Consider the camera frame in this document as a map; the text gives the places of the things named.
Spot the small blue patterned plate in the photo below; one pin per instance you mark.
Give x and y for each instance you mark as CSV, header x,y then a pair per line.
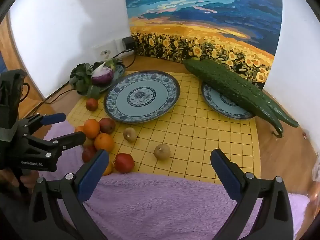
x,y
119,71
220,105

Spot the yellow grid board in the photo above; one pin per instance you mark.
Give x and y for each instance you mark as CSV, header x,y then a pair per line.
x,y
195,135

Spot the large blue patterned plate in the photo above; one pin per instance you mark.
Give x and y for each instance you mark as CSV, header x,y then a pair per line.
x,y
150,110

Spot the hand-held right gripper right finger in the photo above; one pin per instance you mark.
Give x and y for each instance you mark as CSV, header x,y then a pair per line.
x,y
226,175

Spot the green leafy vegetable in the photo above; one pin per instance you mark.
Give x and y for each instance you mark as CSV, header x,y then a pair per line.
x,y
80,77

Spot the clear plastic bag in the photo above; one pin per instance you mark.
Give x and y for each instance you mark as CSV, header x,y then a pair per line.
x,y
316,170

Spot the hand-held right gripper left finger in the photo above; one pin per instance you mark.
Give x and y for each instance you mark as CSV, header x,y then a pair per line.
x,y
93,175

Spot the small red object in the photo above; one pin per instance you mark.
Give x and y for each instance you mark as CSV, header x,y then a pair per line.
x,y
304,135

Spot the green cucumber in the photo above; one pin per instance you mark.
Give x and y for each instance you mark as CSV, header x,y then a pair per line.
x,y
225,82
285,115

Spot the brown longan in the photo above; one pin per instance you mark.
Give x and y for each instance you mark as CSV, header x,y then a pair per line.
x,y
162,151
88,143
130,134

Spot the person's left hand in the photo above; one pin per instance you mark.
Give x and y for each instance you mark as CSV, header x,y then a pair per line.
x,y
27,180

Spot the sunflower field painting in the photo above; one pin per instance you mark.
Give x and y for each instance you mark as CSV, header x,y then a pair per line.
x,y
200,17

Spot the black power adapter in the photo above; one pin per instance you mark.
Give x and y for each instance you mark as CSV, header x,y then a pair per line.
x,y
128,43

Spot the red plum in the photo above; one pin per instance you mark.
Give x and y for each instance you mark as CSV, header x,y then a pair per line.
x,y
124,162
107,125
91,104
88,153

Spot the purple fleece blanket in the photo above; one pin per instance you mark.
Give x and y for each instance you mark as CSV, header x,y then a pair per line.
x,y
155,205

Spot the halved red onion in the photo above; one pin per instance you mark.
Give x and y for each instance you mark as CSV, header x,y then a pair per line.
x,y
102,76

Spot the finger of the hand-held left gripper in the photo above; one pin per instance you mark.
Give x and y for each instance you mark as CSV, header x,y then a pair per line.
x,y
53,118
72,138

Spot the wooden door frame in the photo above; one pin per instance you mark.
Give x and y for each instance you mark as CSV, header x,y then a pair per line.
x,y
15,55

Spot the white wall socket plate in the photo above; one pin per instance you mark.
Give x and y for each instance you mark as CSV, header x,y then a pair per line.
x,y
119,45
100,55

